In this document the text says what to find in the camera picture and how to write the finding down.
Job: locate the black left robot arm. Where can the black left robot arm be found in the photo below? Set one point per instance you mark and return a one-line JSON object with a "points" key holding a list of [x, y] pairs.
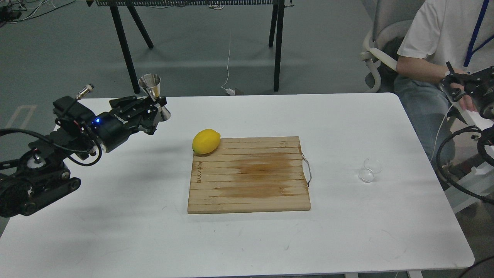
{"points": [[41, 177]]}

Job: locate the wooden cutting board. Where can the wooden cutting board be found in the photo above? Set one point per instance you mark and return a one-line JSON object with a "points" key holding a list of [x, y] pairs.
{"points": [[253, 174]]}

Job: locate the small clear glass cup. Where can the small clear glass cup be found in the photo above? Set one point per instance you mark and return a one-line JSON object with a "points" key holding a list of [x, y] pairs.
{"points": [[371, 168]]}

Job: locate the person in white shirt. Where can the person in white shirt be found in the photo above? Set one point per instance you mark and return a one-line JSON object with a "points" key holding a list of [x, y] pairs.
{"points": [[456, 31]]}

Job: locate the steel double jigger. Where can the steel double jigger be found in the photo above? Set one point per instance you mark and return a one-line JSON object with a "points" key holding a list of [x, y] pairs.
{"points": [[151, 85]]}

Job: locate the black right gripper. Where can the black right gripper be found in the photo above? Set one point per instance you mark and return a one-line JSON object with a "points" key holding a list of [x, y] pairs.
{"points": [[482, 89]]}

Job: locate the grey office chair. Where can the grey office chair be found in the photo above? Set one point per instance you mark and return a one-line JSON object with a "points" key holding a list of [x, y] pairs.
{"points": [[391, 21]]}

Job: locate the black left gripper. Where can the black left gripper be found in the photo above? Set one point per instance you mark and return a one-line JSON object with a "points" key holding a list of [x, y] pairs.
{"points": [[128, 116]]}

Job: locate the yellow lemon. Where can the yellow lemon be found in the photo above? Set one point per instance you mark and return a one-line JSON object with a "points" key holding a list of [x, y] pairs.
{"points": [[206, 141]]}

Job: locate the black metal frame table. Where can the black metal frame table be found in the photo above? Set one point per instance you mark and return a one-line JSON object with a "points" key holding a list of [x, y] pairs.
{"points": [[167, 35]]}

